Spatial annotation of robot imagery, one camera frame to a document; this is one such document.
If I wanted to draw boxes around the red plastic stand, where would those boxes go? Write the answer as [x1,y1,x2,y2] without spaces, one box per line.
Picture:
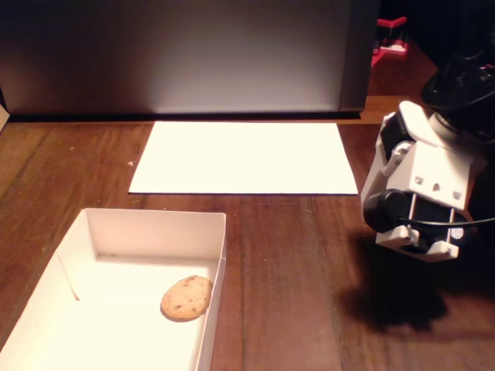
[370,16,411,69]

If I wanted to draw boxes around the chocolate chip mini cookie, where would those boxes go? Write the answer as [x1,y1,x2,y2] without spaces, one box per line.
[160,274,214,323]

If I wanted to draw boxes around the black camera cable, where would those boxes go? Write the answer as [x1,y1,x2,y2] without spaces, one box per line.
[397,216,495,228]

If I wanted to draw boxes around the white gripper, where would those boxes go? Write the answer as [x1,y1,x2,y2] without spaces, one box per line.
[360,100,486,213]

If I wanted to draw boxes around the dark grey backdrop box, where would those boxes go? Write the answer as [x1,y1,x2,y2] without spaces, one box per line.
[0,0,381,123]

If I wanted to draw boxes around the white paper sheet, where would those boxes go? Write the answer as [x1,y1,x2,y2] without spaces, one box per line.
[128,121,359,196]

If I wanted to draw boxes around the black wrist camera white mount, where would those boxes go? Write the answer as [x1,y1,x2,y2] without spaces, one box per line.
[363,188,471,264]

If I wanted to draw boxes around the white open cardboard box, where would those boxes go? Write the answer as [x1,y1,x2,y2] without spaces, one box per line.
[0,207,228,371]

